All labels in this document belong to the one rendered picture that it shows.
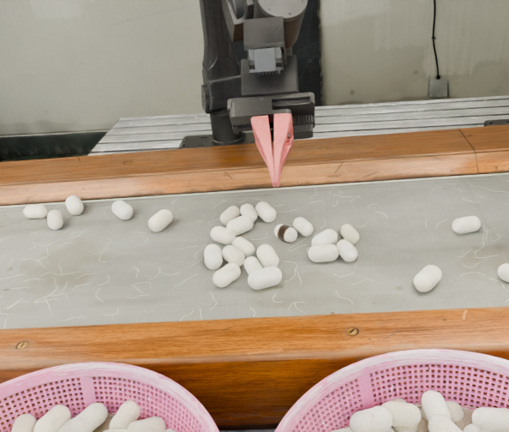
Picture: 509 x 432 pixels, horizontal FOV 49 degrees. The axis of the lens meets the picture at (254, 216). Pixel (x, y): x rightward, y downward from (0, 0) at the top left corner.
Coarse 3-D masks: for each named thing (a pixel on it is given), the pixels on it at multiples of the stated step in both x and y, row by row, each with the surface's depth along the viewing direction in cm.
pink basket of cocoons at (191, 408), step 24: (0, 384) 46; (24, 384) 47; (48, 384) 48; (72, 384) 48; (96, 384) 48; (168, 384) 45; (0, 408) 47; (24, 408) 47; (48, 408) 48; (72, 408) 48; (168, 408) 45; (192, 408) 43
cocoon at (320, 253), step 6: (312, 246) 62; (318, 246) 62; (324, 246) 61; (330, 246) 61; (312, 252) 61; (318, 252) 61; (324, 252) 61; (330, 252) 61; (336, 252) 61; (312, 258) 61; (318, 258) 61; (324, 258) 61; (330, 258) 61; (336, 258) 62
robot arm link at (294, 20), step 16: (224, 0) 71; (256, 0) 61; (272, 0) 61; (288, 0) 61; (304, 0) 61; (256, 16) 62; (272, 16) 60; (288, 16) 60; (240, 32) 71; (288, 32) 63; (288, 48) 66
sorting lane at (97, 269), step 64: (256, 192) 78; (320, 192) 76; (384, 192) 75; (448, 192) 73; (0, 256) 70; (64, 256) 69; (128, 256) 67; (192, 256) 66; (256, 256) 64; (384, 256) 62; (448, 256) 61; (0, 320) 59; (64, 320) 58; (128, 320) 57; (192, 320) 56
